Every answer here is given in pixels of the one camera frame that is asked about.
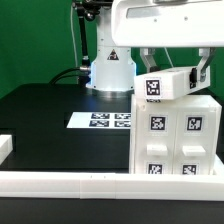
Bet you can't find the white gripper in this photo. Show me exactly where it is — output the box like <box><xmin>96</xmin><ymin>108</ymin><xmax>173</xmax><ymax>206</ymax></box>
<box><xmin>111</xmin><ymin>0</ymin><xmax>224</xmax><ymax>82</ymax></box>

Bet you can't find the white cabinet top block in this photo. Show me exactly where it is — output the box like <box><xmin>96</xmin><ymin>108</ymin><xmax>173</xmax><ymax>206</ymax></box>
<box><xmin>134</xmin><ymin>67</ymin><xmax>210</xmax><ymax>100</ymax></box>

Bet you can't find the white cabinet body box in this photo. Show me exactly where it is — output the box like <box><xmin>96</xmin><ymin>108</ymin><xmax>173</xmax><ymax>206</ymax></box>
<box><xmin>129</xmin><ymin>95</ymin><xmax>222</xmax><ymax>174</ymax></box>

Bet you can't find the white cabinet door panel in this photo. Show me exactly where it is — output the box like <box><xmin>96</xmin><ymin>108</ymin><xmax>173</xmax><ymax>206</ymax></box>
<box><xmin>173</xmin><ymin>96</ymin><xmax>220</xmax><ymax>175</ymax></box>

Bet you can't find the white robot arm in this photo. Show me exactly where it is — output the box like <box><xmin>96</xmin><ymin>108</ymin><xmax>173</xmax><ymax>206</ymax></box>
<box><xmin>84</xmin><ymin>0</ymin><xmax>224</xmax><ymax>101</ymax></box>

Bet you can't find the white base tag plate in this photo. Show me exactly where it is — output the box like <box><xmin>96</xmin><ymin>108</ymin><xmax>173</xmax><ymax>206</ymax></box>
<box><xmin>67</xmin><ymin>112</ymin><xmax>131</xmax><ymax>129</ymax></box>

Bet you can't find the white block at left edge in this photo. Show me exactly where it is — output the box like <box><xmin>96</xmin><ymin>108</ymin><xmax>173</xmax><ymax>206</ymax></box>
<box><xmin>0</xmin><ymin>135</ymin><xmax>13</xmax><ymax>165</ymax></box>

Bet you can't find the white U-shaped obstacle fence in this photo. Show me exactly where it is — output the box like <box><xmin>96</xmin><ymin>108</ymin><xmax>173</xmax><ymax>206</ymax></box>
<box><xmin>0</xmin><ymin>159</ymin><xmax>224</xmax><ymax>201</ymax></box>

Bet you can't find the black cable bundle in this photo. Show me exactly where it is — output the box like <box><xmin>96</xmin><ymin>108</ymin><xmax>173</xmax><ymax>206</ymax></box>
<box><xmin>48</xmin><ymin>65</ymin><xmax>93</xmax><ymax>85</ymax></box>

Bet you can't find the black camera stand pole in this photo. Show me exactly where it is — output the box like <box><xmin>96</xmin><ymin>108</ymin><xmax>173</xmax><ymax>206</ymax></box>
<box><xmin>72</xmin><ymin>0</ymin><xmax>113</xmax><ymax>67</ymax></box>

